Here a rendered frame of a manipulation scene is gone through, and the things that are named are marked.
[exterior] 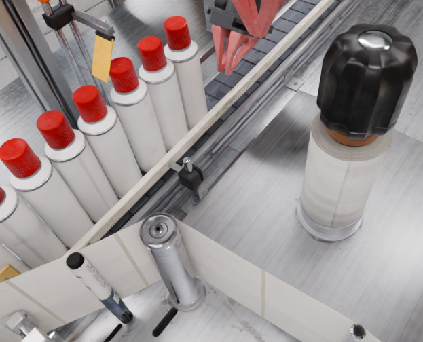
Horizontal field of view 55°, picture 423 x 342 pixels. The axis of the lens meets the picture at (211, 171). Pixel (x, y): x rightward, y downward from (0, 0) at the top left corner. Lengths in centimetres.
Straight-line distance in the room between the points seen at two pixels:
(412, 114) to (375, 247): 32
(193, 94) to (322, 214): 27
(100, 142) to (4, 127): 42
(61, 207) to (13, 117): 43
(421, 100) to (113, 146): 58
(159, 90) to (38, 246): 26
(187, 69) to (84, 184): 22
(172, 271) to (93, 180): 19
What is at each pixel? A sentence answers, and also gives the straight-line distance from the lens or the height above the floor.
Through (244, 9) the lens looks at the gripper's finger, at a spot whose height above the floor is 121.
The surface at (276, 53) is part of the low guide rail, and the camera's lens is 80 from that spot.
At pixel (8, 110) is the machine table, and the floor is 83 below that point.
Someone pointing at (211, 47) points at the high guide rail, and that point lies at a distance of 74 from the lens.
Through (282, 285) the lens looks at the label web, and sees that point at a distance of 38.
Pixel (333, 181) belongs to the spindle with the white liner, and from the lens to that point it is 48.
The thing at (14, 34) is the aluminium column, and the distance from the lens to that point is 60.
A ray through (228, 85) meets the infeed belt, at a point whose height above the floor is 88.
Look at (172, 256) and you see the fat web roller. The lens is 41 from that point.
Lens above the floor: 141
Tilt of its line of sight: 54 degrees down
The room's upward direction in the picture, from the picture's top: 10 degrees counter-clockwise
